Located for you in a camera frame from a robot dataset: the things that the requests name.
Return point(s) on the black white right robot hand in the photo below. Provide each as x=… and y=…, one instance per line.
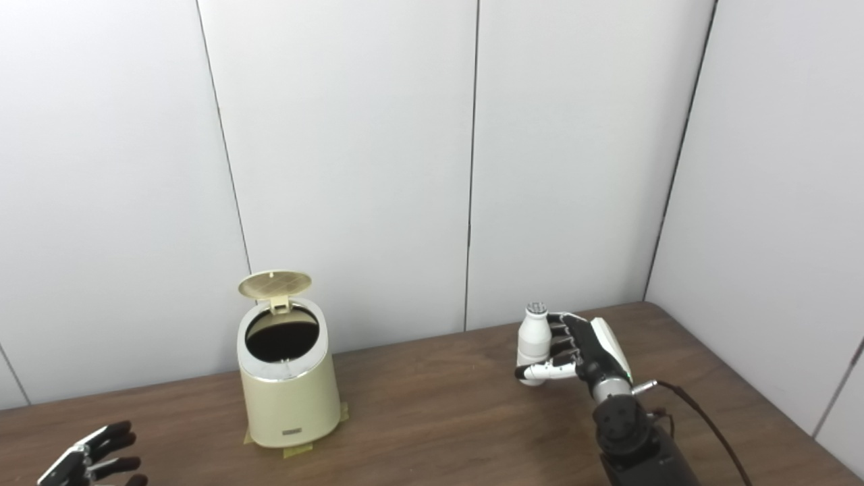
x=594, y=351

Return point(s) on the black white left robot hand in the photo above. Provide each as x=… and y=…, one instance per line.
x=94, y=459

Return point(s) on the small white plastic bottle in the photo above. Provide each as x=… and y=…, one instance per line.
x=533, y=341

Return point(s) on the cream-colored bin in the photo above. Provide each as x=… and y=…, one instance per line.
x=290, y=405

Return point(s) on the round cream bin lid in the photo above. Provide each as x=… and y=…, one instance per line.
x=275, y=283

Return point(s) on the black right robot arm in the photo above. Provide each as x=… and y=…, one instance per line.
x=634, y=439

